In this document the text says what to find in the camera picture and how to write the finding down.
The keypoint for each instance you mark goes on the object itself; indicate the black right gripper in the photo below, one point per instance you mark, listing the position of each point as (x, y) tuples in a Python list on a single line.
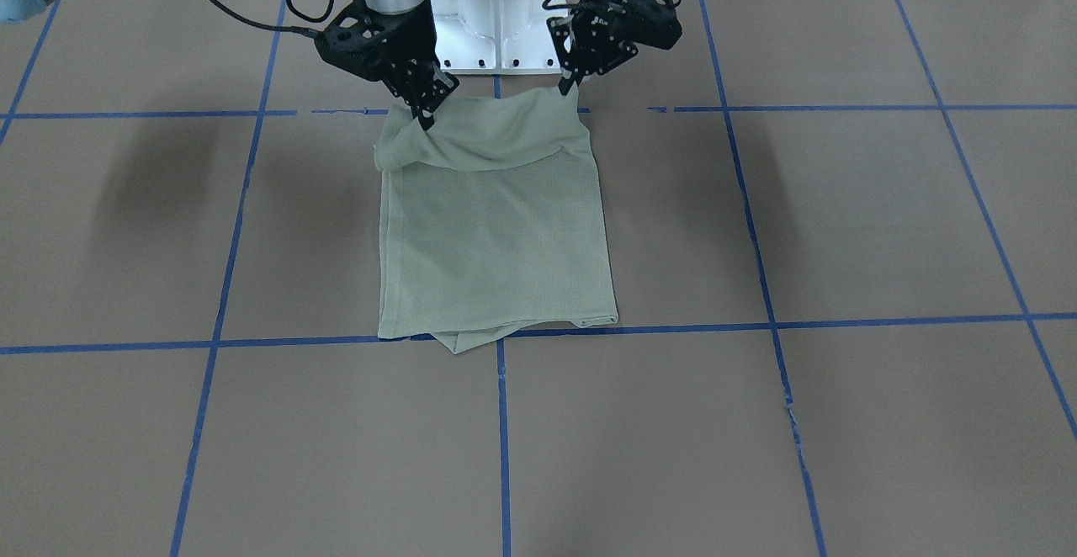
[(410, 45)]

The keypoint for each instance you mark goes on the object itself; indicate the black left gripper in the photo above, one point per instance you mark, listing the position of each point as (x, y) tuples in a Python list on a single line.
[(652, 23)]

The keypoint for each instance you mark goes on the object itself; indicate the sage green long-sleeve shirt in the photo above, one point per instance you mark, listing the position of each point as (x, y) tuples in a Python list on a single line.
[(491, 221)]

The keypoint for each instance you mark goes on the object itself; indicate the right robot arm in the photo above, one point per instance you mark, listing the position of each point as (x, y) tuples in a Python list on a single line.
[(18, 11)]

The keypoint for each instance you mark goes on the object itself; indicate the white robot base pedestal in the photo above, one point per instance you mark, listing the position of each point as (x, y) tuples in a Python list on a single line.
[(507, 37)]

